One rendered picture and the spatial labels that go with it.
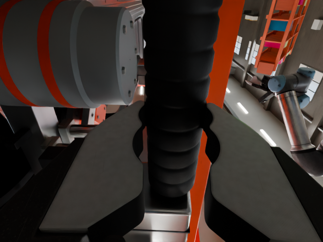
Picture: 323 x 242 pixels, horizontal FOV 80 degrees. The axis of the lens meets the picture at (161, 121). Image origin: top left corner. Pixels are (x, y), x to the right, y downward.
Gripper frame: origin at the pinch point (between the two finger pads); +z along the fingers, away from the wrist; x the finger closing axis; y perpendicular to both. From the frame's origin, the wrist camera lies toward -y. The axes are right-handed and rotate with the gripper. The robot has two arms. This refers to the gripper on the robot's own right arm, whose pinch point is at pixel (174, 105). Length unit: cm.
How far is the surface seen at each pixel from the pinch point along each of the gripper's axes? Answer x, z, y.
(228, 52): 20, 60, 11
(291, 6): 263, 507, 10
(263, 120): 523, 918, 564
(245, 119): 423, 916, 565
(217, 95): 19, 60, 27
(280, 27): 262, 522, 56
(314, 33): 609, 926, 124
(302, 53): 607, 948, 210
